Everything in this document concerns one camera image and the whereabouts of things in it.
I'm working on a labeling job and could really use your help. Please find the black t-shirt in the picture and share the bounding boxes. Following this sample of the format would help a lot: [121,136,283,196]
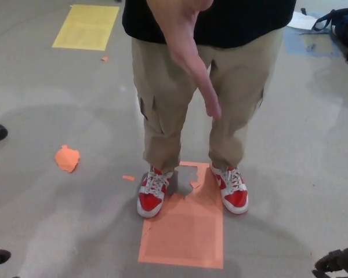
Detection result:
[122,0,296,49]

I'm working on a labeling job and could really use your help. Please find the yellow floor sheet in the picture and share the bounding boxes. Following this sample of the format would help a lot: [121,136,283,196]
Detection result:
[51,4,120,52]

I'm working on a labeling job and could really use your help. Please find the red white sneaker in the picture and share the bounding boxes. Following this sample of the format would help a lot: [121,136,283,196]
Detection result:
[136,165,175,218]
[209,162,249,215]

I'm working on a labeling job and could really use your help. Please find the person's bare hand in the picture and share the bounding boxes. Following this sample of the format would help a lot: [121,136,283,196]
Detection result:
[165,0,222,120]

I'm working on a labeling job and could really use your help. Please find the dark blue backpack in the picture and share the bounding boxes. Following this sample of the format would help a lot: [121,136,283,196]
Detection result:
[311,8,348,63]

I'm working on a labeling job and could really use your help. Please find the khaki cargo trousers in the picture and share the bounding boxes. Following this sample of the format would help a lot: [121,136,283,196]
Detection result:
[131,27,285,172]

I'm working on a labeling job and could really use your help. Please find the crumpled orange paper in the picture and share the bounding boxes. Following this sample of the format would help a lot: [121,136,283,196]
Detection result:
[54,144,81,174]

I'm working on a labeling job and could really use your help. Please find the white paper sheet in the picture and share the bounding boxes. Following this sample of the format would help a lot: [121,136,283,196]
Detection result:
[286,10,322,30]

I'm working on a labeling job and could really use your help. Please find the blue floor tape patch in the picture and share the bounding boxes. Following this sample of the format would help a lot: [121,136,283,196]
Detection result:
[284,28,345,57]

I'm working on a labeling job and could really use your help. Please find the torn orange floor sheet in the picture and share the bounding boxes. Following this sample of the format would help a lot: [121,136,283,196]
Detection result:
[137,161,224,269]

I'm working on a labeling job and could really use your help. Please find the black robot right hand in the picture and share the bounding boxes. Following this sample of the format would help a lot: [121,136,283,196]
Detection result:
[311,247,348,278]

